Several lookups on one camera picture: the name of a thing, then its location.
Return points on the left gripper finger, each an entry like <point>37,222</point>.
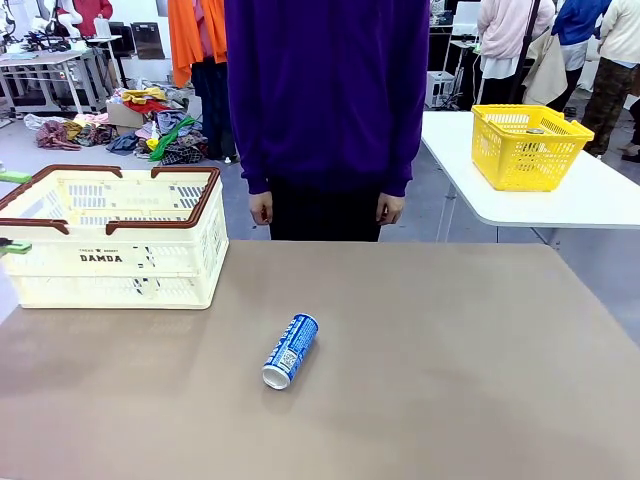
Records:
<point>17,246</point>
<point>14,177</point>

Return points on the blue Pocari Sweat can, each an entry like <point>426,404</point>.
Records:
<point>292,350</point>

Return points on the purple-sleeved left forearm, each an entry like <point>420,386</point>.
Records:
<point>400,155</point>

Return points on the purple-sleeved right forearm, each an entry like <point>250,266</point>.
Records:
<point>250,155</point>

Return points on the cream basket with brown rim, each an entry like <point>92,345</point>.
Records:
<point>115,235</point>

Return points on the yellow plastic basket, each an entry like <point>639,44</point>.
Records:
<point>525,160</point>

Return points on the silver can in basket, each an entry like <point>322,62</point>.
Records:
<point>535,131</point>

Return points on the person's right hand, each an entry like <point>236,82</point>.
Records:
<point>261,210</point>

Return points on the person's left hand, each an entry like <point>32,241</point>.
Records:
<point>391,210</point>

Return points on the pile of colourful clothes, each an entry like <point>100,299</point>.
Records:
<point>90,130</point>

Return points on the cardboard box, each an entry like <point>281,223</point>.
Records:
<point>125,115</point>

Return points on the green cloth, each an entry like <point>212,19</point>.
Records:
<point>172,137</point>

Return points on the person in red top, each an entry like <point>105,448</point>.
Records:
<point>95,10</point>

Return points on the dark storage crate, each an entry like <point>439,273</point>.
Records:
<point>148,40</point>

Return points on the person in orange top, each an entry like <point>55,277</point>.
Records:
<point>185,35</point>

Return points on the person in purple sweater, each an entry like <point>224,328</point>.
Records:
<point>325,100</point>

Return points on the white box appliance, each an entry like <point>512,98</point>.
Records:
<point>441,89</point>

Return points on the person in pink sweater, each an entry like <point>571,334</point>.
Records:
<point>505,30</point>

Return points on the white table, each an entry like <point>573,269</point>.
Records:
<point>550,205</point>

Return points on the beige hanging bag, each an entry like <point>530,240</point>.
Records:
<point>547,70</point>

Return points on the person in blue jacket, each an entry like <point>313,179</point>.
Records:
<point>580,25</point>

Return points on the person in cream top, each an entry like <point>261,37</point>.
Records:
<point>617,60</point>

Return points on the white metal-frame desk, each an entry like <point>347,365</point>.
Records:
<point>45,60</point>

